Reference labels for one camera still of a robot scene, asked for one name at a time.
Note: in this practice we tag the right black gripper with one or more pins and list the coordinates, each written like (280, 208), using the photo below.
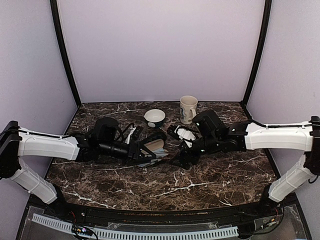
(181, 155)

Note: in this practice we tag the white seahorse mug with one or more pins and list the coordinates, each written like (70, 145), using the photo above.
(188, 107)

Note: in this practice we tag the black frame post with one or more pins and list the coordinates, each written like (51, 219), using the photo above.
(258, 53)
(63, 52)

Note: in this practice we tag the black checkered glasses case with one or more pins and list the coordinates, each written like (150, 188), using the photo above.
(156, 136)

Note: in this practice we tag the black front rail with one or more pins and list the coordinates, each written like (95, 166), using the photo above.
(234, 215)

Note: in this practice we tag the left black frame post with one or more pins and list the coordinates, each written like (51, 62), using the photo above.
(63, 52)

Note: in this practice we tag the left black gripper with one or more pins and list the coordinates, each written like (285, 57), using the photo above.
(134, 152)

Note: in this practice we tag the white and navy bowl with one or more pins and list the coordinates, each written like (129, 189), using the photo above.
(154, 118)

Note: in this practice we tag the white slotted cable duct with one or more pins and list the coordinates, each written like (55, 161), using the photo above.
(100, 233)

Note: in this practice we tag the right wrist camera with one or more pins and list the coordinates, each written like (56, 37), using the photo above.
(182, 133)

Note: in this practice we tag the right black frame post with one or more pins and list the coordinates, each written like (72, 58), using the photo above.
(258, 53)

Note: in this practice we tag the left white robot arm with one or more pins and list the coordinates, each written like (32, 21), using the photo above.
(105, 139)

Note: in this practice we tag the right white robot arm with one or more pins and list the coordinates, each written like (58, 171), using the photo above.
(213, 136)

